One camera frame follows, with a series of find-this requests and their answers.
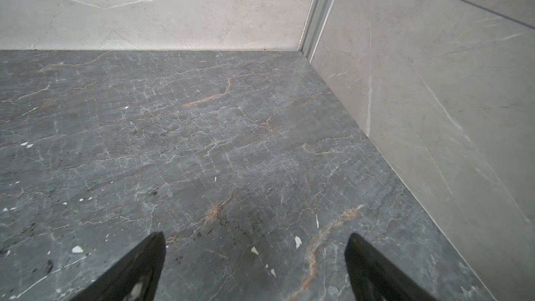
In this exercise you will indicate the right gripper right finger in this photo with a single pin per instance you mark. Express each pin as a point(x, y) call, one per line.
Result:
point(374, 277)

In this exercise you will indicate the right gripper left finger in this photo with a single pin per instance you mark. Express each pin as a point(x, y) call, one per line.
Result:
point(134, 277)

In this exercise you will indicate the aluminium corner frame post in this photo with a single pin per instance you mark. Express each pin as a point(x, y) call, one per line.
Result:
point(316, 19)

